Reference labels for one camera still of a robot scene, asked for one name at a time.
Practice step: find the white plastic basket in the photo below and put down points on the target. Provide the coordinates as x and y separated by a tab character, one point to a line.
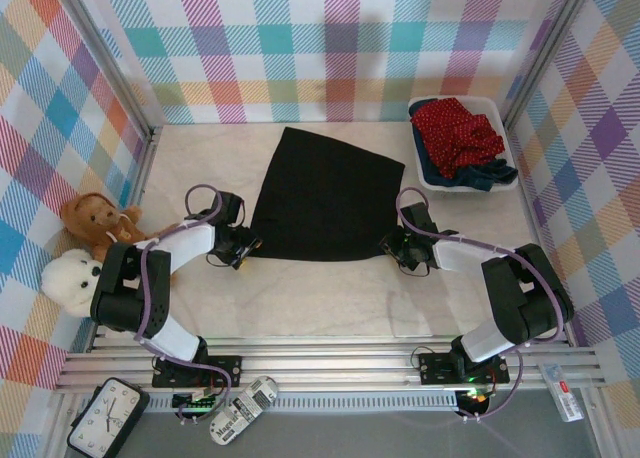
500	113

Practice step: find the clear box with red label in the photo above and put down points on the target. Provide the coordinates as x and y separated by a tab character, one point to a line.
565	393

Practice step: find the green circuit board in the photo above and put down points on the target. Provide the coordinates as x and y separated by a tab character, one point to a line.
197	405
475	397

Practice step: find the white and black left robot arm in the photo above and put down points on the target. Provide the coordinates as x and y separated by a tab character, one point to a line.
195	240

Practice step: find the right green circuit board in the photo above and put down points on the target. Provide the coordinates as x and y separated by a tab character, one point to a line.
475	397

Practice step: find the black alarm clock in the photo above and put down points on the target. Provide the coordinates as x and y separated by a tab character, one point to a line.
107	418

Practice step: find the white plush bear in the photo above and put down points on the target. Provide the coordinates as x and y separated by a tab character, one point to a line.
65	278

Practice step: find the red polka dot skirt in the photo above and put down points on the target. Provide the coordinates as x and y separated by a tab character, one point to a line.
460	133

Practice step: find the aluminium corner post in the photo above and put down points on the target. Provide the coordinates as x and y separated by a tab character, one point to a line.
545	53
120	73

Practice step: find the brown teddy bear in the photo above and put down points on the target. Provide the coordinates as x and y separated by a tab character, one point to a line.
95	218

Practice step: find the black skirt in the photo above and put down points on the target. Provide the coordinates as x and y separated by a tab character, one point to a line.
325	198

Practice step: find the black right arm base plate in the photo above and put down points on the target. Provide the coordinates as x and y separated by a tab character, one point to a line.
435	368

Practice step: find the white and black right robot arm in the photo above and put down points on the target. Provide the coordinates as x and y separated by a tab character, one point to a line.
460	253

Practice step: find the left green circuit board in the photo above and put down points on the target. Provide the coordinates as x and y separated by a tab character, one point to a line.
197	405

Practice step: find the aluminium extrusion frame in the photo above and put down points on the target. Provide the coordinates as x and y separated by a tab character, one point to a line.
325	365

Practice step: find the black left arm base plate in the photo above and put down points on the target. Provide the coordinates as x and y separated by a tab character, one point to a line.
225	370

